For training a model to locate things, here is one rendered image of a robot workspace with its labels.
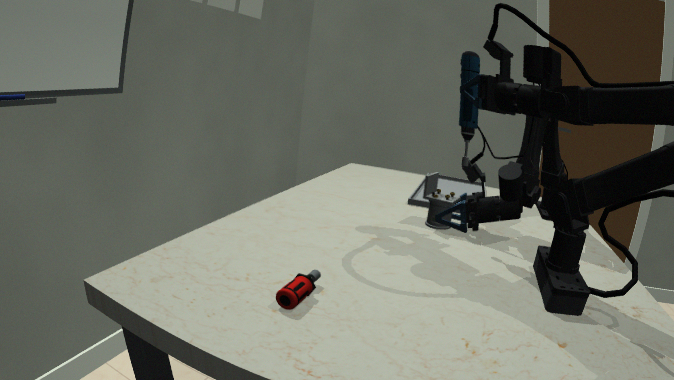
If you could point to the grey metal bracket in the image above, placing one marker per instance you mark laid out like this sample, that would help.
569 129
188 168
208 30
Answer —
431 182

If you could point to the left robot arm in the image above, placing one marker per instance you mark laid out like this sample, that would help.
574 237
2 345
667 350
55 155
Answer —
574 198

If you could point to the dark blue nut driver barrel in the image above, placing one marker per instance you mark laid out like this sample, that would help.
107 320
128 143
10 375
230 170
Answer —
468 118

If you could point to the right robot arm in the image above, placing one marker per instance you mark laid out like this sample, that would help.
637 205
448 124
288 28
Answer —
552 172

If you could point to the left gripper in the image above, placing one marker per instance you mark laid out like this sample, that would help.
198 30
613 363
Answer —
495 93

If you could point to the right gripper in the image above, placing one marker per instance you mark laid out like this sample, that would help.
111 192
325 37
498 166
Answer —
485 209

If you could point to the dark grey cylinder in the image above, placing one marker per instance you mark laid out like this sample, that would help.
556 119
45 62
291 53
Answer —
435 208

